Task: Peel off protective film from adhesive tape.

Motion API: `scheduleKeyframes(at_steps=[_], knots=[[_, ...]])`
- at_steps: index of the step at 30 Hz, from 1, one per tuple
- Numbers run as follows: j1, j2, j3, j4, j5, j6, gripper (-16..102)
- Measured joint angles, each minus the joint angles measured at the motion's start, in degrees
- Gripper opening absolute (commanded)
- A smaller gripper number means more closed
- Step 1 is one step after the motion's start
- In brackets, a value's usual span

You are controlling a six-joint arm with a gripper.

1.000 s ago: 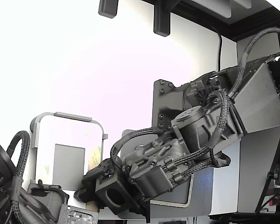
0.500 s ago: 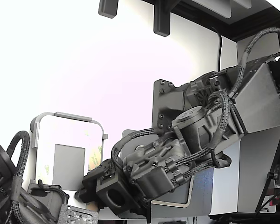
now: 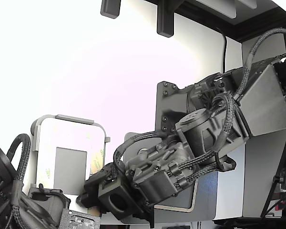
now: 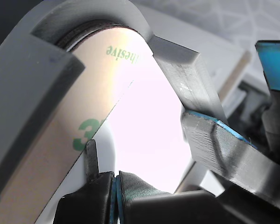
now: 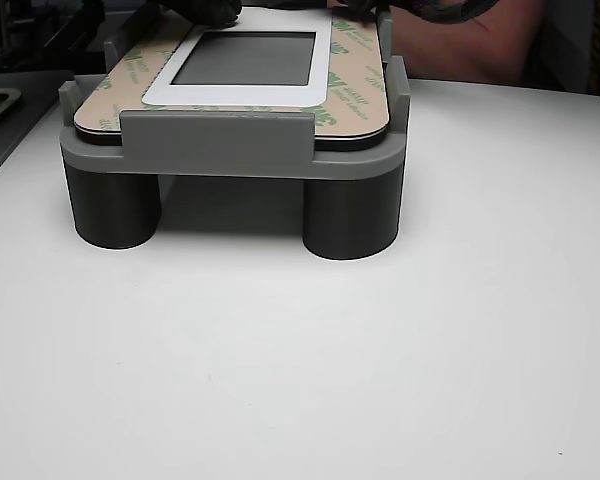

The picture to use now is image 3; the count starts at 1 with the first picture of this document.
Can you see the black frame beam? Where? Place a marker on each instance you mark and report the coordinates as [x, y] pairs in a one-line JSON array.
[[264, 21]]

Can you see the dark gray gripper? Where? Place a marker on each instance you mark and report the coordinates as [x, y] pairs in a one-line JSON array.
[[107, 188]]

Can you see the gray plastic jig fixture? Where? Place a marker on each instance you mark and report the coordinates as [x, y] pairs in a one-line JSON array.
[[74, 119]]

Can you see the dark idle robot wrist assembly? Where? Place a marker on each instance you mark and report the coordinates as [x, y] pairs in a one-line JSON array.
[[2, 171]]

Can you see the dark gray six-joint robot arm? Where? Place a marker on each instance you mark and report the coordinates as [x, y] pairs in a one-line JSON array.
[[264, 102]]

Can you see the perforated black circuit board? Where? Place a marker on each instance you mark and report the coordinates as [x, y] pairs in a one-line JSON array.
[[78, 220]]

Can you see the wide light gray panel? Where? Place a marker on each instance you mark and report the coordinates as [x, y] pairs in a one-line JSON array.
[[219, 8]]

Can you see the tall light gray box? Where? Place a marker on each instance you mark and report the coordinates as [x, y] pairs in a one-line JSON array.
[[257, 190]]

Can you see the long dark bracket block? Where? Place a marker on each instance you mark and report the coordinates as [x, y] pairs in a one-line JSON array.
[[165, 21]]

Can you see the white panel with gray window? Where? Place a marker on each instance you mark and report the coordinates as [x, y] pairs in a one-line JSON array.
[[70, 171]]

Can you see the short dark bracket block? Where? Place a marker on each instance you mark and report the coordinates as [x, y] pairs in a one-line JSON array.
[[110, 9]]

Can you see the dark arm base mount plate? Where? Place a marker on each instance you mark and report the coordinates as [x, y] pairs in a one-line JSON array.
[[166, 102]]

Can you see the narrow light gray panel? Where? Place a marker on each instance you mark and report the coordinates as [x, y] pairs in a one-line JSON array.
[[248, 3]]

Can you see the gray metal plate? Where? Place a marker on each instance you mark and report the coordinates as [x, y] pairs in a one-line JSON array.
[[205, 190]]

